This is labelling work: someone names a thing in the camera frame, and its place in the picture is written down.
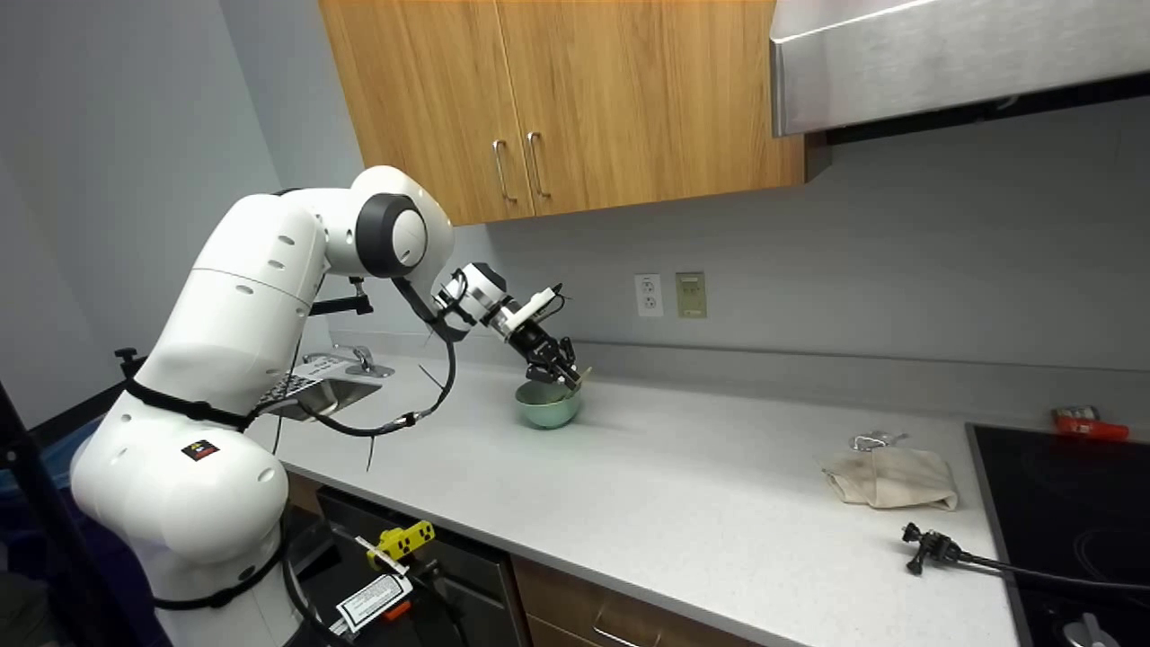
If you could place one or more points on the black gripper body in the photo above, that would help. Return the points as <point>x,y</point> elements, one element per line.
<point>537,344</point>

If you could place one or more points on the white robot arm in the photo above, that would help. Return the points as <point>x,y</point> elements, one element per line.
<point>228,398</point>

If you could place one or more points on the mint green bowl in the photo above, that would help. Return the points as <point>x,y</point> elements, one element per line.
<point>549,409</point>

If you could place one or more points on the white power outlet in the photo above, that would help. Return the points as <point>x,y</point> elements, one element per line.
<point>649,296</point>

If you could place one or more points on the steel sink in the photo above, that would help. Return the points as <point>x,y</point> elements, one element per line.
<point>326,398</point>

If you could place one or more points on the yellow clamp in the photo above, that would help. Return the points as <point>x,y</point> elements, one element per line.
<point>404,542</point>

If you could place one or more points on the black dishwasher front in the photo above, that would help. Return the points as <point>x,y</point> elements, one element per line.
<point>470,589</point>

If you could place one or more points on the wooden base cabinet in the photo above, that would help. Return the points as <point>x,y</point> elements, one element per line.
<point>599,614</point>

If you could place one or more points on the silver metal device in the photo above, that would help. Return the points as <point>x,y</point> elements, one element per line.
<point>363,603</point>

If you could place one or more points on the clear plastic wrap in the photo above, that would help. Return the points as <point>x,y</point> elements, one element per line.
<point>876,440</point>

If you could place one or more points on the beige crumpled cloth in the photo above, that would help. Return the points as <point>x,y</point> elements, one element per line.
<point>894,476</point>

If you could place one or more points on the steel range hood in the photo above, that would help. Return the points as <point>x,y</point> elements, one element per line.
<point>957,58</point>

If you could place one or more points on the small red item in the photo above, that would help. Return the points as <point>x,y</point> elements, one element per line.
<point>1088,423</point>

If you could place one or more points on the black glass cooktop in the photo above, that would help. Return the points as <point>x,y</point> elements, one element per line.
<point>1064,528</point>

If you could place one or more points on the silver cooktop knob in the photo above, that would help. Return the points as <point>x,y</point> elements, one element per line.
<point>1088,631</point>

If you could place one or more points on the beige wall switch plate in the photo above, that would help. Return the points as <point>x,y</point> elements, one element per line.
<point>691,296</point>

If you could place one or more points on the wooden wall cabinet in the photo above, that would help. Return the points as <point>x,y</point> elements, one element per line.
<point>577,95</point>

